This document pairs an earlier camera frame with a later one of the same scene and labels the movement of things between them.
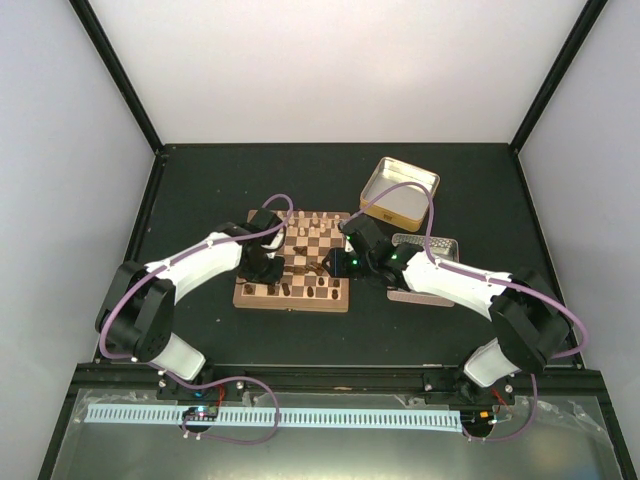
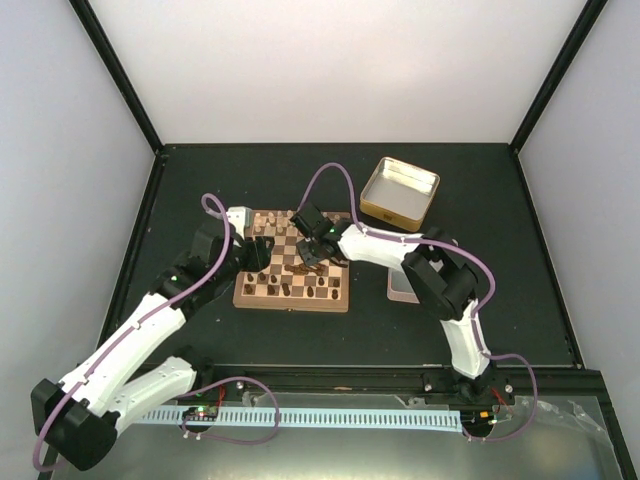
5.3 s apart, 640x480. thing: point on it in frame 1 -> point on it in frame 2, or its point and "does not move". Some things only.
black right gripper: x=338 y=267 -> x=308 y=257
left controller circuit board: x=201 y=413 does not move
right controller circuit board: x=476 y=419 does not move
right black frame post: x=580 y=31 does not move
